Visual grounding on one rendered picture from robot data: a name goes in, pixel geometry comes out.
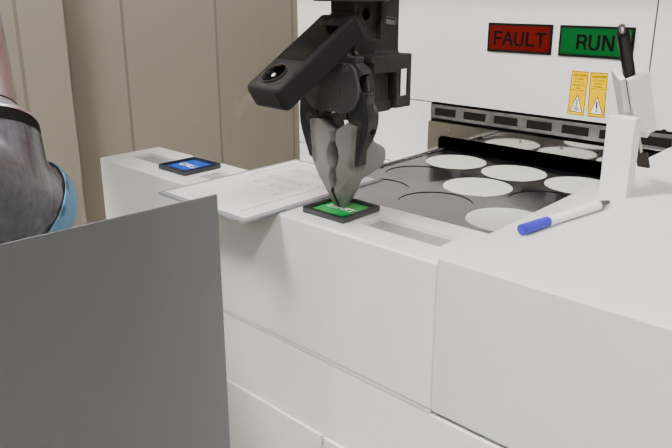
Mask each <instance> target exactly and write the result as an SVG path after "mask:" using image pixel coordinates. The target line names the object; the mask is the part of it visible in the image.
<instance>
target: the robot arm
mask: <svg viewBox="0 0 672 448"><path fill-rule="evenodd" d="M314 1H331V13H330V15H322V16H320V17H319V18H318V19H317V20H316V21H315V22H314V23H313V24H312V25H311V26H310V27H309V28H308V29H307V30H305V31H304V32H303V33H302V34H301V35H300V36H299V37H298V38H297V39H296V40H295V41H294V42H293V43H291V44H290V45H289V46H288V47H287V48H286V49H285V50H284V51H283V52H282V53H281V54H280V55H279V56H277V57H276V58H275V59H274V60H273V61H272V62H271V63H270V64H269V65H268V66H267V67H266V68H265V69H263V70H262V71H261V72H260V73H259V74H258V75H257V76H256V77H255V78H254V79H253V80H252V81H251V82H249V84H248V87H247V88H248V91H249V93H250V94H251V96H252V98H253V100H254V101H255V103H256V104H257V105H258V106H263V107H268V108H274V109H279V110H285V111H288V110H291V109H292V108H293V107H294V106H295V105H296V104H297V103H298V102H299V101H300V122H301V127H302V131H303V135H304V138H305V141H306V145H307V148H308V151H309V155H310V156H311V157H312V158H313V161H314V164H315V167H316V170H317V172H318V174H319V176H320V178H321V180H322V182H323V184H324V186H325V188H326V190H327V192H328V194H329V195H330V197H331V199H332V201H333V203H334V204H335V206H337V207H341V208H344V207H346V206H347V205H348V204H349V203H350V201H351V200H352V199H353V197H354V196H355V194H356V192H357V190H358V187H359V184H360V183H361V180H362V179H363V178H365V177H366V176H368V175H369V174H371V173H372V172H374V171H375V170H377V169H378V168H380V167H381V166H382V165H383V163H384V161H385V157H386V151H385V148H384V147H383V146H381V145H379V144H377V143H376V142H374V140H373V139H374V137H375V134H376V131H377V128H378V122H379V113H378V112H383V111H388V110H390V108H400V107H405V106H410V90H411V59H412V53H400V52H399V51H398V32H399V0H314ZM406 68H407V72H406V95H401V69H406ZM400 95H401V96H400ZM332 112H334V113H332ZM344 120H348V123H347V124H345V123H344ZM76 212H77V194H76V190H75V187H74V184H73V182H72V180H71V179H70V177H69V176H68V175H67V174H66V173H65V172H64V171H63V169H62V168H61V167H59V166H58V165H57V164H55V163H52V162H49V161H47V158H46V154H45V149H44V144H43V139H42V135H41V129H40V125H39V122H38V120H37V118H36V117H35V116H34V115H33V114H32V113H30V112H29V111H27V110H25V109H23V108H21V107H19V105H18V100H17V95H16V90H15V84H14V79H13V74H12V69H11V64H10V59H9V53H8V48H7V43H6V38H5V33H4V27H3V22H2V17H1V12H0V244H3V243H7V242H12V241H16V240H20V239H24V238H29V237H33V236H37V235H42V234H46V233H50V232H55V231H59V230H63V229H67V228H72V226H73V224H74V221H75V217H76Z"/></svg>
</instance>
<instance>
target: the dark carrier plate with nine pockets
mask: <svg viewBox="0 0 672 448"><path fill-rule="evenodd" d="M439 155H464V156H471V157H476V158H480V159H482V160H484V161H486V165H485V166H482V167H479V168H472V169H450V168H442V167H437V166H433V165H430V164H428V163H427V162H426V160H427V159H428V158H430V157H433V156H439ZM496 165H517V166H526V167H531V168H536V169H539V170H542V171H544V172H545V173H546V174H547V177H545V178H543V179H540V180H534V181H509V180H501V179H496V178H492V177H489V176H486V175H484V174H483V173H482V172H481V170H482V169H483V168H486V167H489V166H496ZM368 176H370V177H375V178H379V179H383V181H382V182H379V183H376V184H373V185H370V186H366V187H363V188H360V189H358V190H357V192H356V194H355V196H354V197H353V198H355V199H359V200H363V201H366V202H370V203H374V204H378V205H382V206H385V207H389V208H393V209H397V210H401V211H404V212H408V213H412V214H416V215H419V216H423V217H427V218H431V219H435V220H438V221H442V222H446V223H450V224H454V225H457V226H461V227H465V228H469V229H474V230H476V231H480V232H484V233H488V234H490V233H492V232H494V231H490V230H486V229H482V228H479V227H476V226H474V225H472V224H470V223H468V222H467V221H466V219H465V216H466V214H467V213H469V212H471V211H473V210H477V209H482V208H495V207H499V208H513V209H520V210H525V211H529V212H532V213H534V212H536V211H538V210H540V209H542V208H544V207H547V206H549V205H551V204H553V203H555V202H557V201H559V200H561V199H563V198H565V197H567V196H570V195H572V193H566V192H561V191H557V190H554V189H551V188H549V187H547V186H546V185H545V184H544V182H545V181H546V180H547V179H550V178H555V177H585V178H592V179H597V180H600V177H595V176H589V175H583V174H578V173H572V172H567V171H561V170H556V169H550V168H545V167H539V166H533V165H528V164H522V163H517V162H511V161H506V160H500V159H495V158H489V157H484V156H478V155H472V154H467V153H461V152H456V151H450V150H443V151H440V152H436V153H433V154H429V155H426V156H422V157H419V158H415V159H412V160H408V161H405V162H401V163H398V164H394V165H391V166H387V167H384V168H380V169H377V170H375V171H374V172H372V173H371V174H369V175H368ZM457 178H486V179H493V180H498V181H502V182H505V183H507V184H509V185H510V186H512V188H513V190H512V191H511V192H509V193H507V194H503V195H497V196H488V197H482V196H472V195H464V194H459V193H455V192H451V191H449V190H447V189H445V188H444V187H443V183H444V182H446V181H448V180H452V179H457Z"/></svg>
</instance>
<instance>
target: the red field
mask: <svg viewBox="0 0 672 448"><path fill-rule="evenodd" d="M550 28H551V27H531V26H503V25H490V39H489V49H500V50H516V51H532V52H548V51H549V39H550Z"/></svg>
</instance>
